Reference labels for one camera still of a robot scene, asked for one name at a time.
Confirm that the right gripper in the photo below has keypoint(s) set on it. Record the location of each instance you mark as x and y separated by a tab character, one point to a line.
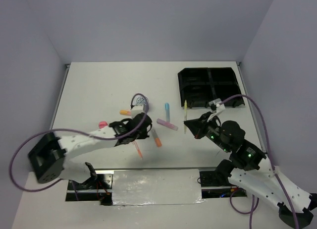
196	126

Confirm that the purple highlighter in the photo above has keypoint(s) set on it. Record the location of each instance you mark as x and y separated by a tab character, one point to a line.
167	124

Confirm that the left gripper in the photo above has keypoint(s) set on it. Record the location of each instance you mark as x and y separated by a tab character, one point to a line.
143	135

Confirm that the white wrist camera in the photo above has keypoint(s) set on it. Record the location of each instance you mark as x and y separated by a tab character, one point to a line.
137	109
217	107

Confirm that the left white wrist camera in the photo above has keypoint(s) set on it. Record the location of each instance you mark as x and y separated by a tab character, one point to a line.
137	109

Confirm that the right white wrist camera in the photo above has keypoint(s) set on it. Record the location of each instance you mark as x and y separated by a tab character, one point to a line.
217	107

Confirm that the silver foil-covered panel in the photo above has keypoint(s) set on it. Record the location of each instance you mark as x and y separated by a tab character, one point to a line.
156	187

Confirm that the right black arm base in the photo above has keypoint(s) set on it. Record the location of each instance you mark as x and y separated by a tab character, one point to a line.
214	187

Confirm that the orange-tipped grey highlighter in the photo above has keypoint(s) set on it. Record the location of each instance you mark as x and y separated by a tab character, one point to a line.
156	138

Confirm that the black four-compartment tray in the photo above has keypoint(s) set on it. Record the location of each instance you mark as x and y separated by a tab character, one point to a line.
199	86

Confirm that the orange-capped pink highlighter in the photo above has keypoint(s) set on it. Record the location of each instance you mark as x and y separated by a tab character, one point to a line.
125	112

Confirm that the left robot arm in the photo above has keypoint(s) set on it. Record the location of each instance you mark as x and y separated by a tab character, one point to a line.
52	157

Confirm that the blue-capped clear highlighter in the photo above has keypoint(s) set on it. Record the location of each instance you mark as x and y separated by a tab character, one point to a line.
167	112

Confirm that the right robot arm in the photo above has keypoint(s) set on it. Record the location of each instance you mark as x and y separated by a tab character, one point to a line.
249	168

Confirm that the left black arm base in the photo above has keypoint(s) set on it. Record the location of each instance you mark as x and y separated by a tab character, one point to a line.
97	188

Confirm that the blue slime jar rear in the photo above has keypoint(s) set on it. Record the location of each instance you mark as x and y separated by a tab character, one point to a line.
142	101

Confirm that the thin yellow highlighter pen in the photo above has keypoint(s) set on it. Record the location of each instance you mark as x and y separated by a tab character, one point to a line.
185	115

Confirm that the pink-capped small bottle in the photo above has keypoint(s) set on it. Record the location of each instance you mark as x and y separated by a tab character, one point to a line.
102	124

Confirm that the thin orange highlighter pen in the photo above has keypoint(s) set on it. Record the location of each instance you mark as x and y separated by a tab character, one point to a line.
138	149

